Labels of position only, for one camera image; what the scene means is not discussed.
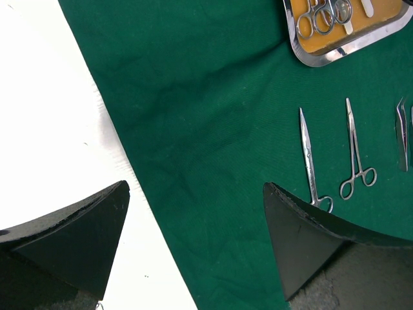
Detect steel forceps with rings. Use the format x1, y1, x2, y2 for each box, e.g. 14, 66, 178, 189
339, 98, 378, 200

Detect steel tray with orange liner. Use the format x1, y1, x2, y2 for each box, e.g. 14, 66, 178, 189
283, 1, 412, 67

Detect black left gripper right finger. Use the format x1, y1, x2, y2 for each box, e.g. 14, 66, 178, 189
263, 183, 412, 309

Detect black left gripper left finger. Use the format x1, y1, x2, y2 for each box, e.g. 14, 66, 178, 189
1, 180, 130, 309

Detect steel scissors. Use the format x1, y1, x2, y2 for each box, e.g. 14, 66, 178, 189
313, 0, 353, 35
299, 107, 334, 213

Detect green surgical cloth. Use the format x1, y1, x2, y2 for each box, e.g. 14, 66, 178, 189
60, 1, 412, 309

